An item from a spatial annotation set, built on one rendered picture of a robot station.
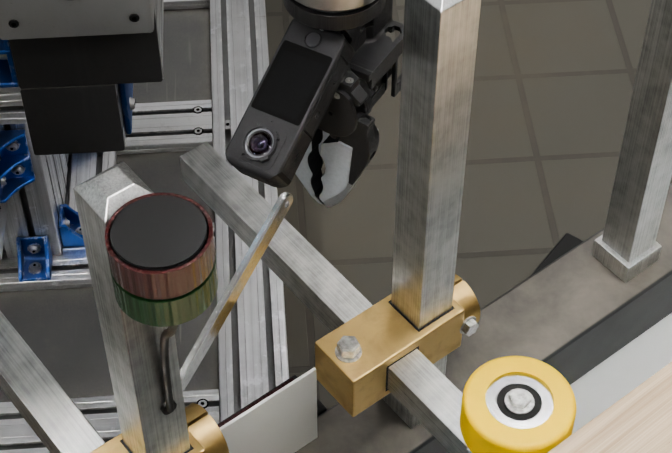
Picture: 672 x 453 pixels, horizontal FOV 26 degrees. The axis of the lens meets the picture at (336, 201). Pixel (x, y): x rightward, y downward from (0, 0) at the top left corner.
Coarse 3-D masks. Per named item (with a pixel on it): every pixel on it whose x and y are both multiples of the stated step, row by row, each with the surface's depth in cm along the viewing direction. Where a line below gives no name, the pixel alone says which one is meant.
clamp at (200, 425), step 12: (192, 408) 106; (192, 420) 105; (204, 420) 105; (192, 432) 105; (204, 432) 105; (216, 432) 105; (108, 444) 104; (120, 444) 104; (192, 444) 104; (204, 444) 105; (216, 444) 105
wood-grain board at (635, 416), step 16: (640, 384) 104; (656, 384) 104; (624, 400) 103; (640, 400) 103; (656, 400) 103; (608, 416) 102; (624, 416) 102; (640, 416) 102; (656, 416) 102; (576, 432) 101; (592, 432) 101; (608, 432) 101; (624, 432) 101; (640, 432) 101; (656, 432) 101; (560, 448) 100; (576, 448) 100; (592, 448) 100; (608, 448) 100; (624, 448) 100; (640, 448) 100; (656, 448) 100
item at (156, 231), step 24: (120, 216) 82; (144, 216) 82; (168, 216) 82; (192, 216) 82; (120, 240) 80; (144, 240) 80; (168, 240) 80; (192, 240) 80; (144, 264) 79; (168, 264) 79; (168, 336) 89; (168, 360) 93; (168, 384) 95; (168, 408) 97
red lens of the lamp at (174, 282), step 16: (208, 224) 81; (208, 240) 80; (112, 256) 80; (208, 256) 81; (112, 272) 81; (128, 272) 79; (144, 272) 79; (160, 272) 79; (176, 272) 79; (192, 272) 80; (208, 272) 82; (128, 288) 81; (144, 288) 80; (160, 288) 80; (176, 288) 80; (192, 288) 81
